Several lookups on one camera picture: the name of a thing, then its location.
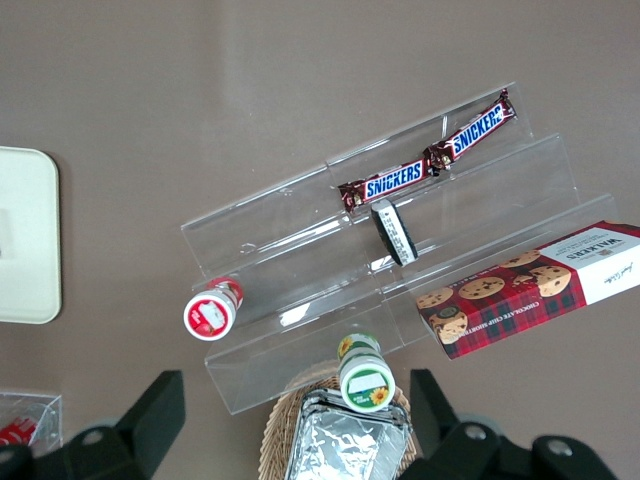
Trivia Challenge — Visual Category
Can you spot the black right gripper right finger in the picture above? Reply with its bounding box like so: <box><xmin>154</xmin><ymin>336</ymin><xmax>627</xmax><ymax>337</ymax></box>
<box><xmin>399</xmin><ymin>368</ymin><xmax>609</xmax><ymax>480</ymax></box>

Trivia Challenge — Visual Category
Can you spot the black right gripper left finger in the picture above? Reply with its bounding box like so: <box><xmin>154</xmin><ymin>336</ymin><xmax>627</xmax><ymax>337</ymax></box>
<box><xmin>0</xmin><ymin>369</ymin><xmax>187</xmax><ymax>480</ymax></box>

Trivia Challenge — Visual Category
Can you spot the aluminium foil tray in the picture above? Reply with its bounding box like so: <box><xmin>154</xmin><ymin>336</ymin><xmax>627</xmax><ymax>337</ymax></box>
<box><xmin>292</xmin><ymin>398</ymin><xmax>409</xmax><ymax>480</ymax></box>
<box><xmin>285</xmin><ymin>388</ymin><xmax>414</xmax><ymax>480</ymax></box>

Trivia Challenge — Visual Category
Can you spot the light oval wicker basket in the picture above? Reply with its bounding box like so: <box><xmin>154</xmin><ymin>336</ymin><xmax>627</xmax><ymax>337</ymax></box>
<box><xmin>258</xmin><ymin>367</ymin><xmax>424</xmax><ymax>480</ymax></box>

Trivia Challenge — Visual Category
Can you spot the cream plastic tray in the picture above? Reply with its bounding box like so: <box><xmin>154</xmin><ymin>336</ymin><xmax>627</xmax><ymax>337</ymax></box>
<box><xmin>0</xmin><ymin>146</ymin><xmax>62</xmax><ymax>325</ymax></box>

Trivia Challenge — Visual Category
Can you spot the green lid yogurt cup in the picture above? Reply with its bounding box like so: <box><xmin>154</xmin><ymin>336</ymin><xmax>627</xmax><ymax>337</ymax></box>
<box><xmin>336</xmin><ymin>332</ymin><xmax>397</xmax><ymax>412</ymax></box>

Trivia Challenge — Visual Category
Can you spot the clear acrylic bottle rack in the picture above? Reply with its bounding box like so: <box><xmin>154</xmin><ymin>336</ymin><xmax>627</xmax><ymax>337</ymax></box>
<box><xmin>0</xmin><ymin>391</ymin><xmax>64</xmax><ymax>451</ymax></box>

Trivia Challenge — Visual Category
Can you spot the red lid yogurt cup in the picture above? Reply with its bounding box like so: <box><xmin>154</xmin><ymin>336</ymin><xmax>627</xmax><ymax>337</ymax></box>
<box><xmin>182</xmin><ymin>276</ymin><xmax>245</xmax><ymax>342</ymax></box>

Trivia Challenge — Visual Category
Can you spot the red cola bottle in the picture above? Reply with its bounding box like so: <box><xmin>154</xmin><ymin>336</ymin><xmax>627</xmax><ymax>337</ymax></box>
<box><xmin>0</xmin><ymin>417</ymin><xmax>39</xmax><ymax>449</ymax></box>

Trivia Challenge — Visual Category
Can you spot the red tartan cookie box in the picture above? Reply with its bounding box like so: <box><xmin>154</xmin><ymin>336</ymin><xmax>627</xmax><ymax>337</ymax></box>
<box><xmin>415</xmin><ymin>219</ymin><xmax>640</xmax><ymax>361</ymax></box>

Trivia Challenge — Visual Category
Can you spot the small black snack box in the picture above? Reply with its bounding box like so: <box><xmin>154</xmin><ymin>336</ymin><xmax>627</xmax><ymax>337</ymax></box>
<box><xmin>370</xmin><ymin>198</ymin><xmax>419</xmax><ymax>268</ymax></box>

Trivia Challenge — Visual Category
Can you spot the clear acrylic stepped stand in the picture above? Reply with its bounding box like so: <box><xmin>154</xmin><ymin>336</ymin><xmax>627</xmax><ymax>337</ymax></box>
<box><xmin>179</xmin><ymin>81</ymin><xmax>619</xmax><ymax>416</ymax></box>

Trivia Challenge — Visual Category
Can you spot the Snickers chocolate bar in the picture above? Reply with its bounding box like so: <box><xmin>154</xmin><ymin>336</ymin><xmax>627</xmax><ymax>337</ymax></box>
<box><xmin>423</xmin><ymin>88</ymin><xmax>517</xmax><ymax>174</ymax></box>
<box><xmin>337</xmin><ymin>158</ymin><xmax>436</xmax><ymax>214</ymax></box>

